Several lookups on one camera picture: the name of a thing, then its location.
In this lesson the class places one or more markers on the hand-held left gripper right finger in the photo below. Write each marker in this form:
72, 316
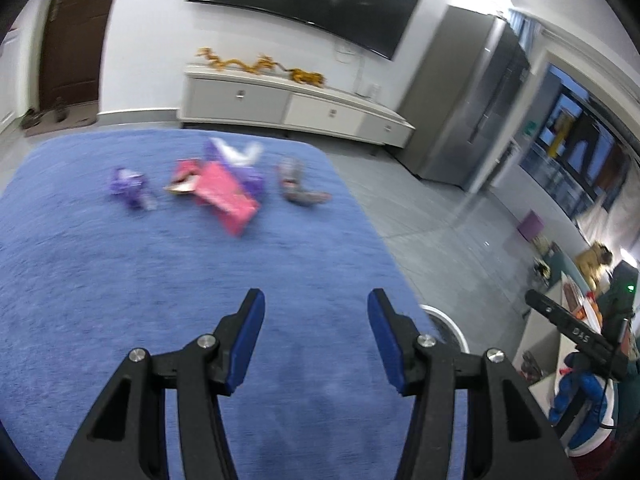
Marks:
387, 340

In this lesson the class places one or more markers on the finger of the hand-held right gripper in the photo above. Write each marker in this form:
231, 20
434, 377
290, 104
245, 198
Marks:
545, 306

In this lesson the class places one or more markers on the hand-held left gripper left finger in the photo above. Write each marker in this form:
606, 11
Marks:
247, 340

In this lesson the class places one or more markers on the white round trash bin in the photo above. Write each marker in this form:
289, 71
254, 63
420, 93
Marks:
457, 332

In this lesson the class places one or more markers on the pink packet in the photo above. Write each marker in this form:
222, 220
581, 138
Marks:
225, 195

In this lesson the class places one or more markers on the small purple wrapper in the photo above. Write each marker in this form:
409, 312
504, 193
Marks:
252, 180

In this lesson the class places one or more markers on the grey patterned wrapper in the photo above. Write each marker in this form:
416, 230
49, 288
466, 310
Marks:
295, 185

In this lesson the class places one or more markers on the red orange wrapper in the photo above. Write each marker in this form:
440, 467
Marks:
182, 175

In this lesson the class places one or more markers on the white and purple wrapper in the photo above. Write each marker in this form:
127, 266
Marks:
235, 155

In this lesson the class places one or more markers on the person's right forearm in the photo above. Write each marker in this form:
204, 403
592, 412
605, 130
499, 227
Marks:
580, 390

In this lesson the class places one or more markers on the teal cushion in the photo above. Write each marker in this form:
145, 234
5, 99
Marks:
560, 266

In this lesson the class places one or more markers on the white table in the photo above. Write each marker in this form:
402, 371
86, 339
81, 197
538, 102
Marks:
540, 355

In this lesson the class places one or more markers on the yellow brown plush toy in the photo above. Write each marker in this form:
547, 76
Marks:
592, 260

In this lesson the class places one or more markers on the purple stool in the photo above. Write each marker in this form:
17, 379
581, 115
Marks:
530, 225

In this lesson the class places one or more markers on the balcony window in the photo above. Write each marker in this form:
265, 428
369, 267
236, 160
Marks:
565, 150

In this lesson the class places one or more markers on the silver refrigerator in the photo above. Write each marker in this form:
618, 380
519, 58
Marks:
460, 110

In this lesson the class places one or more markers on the white grey television console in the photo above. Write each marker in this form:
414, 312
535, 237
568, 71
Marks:
235, 97

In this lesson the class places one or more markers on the golden tiger figurine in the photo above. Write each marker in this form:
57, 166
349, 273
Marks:
307, 77

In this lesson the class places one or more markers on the brown doormat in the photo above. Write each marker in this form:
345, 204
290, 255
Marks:
80, 120

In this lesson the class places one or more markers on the golden dragon figurine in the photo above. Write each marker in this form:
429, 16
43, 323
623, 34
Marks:
235, 63

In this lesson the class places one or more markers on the blue striped curtain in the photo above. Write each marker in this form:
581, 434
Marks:
525, 22

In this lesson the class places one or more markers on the brown shoe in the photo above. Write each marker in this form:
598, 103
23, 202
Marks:
31, 119
60, 110

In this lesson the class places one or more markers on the brown entrance door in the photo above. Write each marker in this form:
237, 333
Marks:
75, 45

